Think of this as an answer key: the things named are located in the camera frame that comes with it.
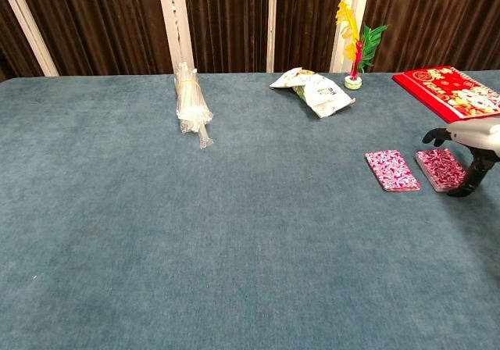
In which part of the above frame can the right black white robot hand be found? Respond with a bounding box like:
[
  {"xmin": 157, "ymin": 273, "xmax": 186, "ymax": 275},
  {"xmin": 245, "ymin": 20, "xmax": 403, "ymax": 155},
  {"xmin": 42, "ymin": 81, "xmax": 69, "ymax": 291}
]
[{"xmin": 422, "ymin": 117, "xmax": 500, "ymax": 198}]

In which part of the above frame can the red spiral calendar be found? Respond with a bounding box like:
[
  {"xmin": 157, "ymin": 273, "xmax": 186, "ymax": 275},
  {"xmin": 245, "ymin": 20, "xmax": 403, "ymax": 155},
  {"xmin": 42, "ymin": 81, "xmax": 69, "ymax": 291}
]
[{"xmin": 391, "ymin": 66, "xmax": 500, "ymax": 123}]

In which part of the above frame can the feather shuttlecock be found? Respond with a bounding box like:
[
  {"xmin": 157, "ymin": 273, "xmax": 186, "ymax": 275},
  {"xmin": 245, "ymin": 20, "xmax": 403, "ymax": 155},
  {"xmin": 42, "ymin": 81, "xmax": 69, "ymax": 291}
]
[{"xmin": 335, "ymin": 0, "xmax": 389, "ymax": 91}]

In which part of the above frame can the crumpled white snack bag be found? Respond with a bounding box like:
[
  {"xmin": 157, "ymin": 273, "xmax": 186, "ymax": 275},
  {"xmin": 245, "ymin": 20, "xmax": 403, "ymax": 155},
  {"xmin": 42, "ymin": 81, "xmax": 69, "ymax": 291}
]
[{"xmin": 269, "ymin": 67, "xmax": 356, "ymax": 119}]

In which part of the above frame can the blue felt table cover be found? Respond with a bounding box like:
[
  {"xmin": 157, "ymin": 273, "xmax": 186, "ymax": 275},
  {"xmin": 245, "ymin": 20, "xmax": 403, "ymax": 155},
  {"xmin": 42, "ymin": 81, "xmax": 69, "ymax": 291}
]
[{"xmin": 0, "ymin": 68, "xmax": 500, "ymax": 350}]

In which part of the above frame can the clear wrapped straw bundle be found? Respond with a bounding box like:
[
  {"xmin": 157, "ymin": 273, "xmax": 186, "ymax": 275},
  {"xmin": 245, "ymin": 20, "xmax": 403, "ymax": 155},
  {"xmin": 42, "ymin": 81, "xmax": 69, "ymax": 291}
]
[{"xmin": 174, "ymin": 61, "xmax": 215, "ymax": 150}]

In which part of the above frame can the dark brown curtain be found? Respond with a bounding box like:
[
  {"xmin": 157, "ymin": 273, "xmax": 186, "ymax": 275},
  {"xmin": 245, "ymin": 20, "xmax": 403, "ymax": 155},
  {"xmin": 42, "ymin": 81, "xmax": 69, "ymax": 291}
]
[{"xmin": 0, "ymin": 0, "xmax": 500, "ymax": 84}]

